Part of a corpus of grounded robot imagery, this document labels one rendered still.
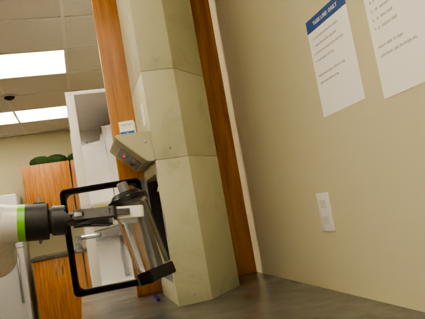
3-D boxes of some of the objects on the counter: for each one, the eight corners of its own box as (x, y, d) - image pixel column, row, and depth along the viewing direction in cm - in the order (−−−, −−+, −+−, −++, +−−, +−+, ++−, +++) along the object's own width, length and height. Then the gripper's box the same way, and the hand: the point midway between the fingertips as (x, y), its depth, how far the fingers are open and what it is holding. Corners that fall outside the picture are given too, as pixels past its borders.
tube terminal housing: (225, 280, 194) (192, 89, 201) (253, 290, 163) (212, 64, 170) (162, 293, 187) (131, 96, 194) (179, 307, 156) (140, 71, 163)
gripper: (48, 197, 115) (145, 191, 122) (51, 214, 135) (135, 207, 142) (49, 229, 113) (148, 221, 120) (52, 241, 133) (136, 233, 140)
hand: (131, 214), depth 130 cm, fingers closed on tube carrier, 9 cm apart
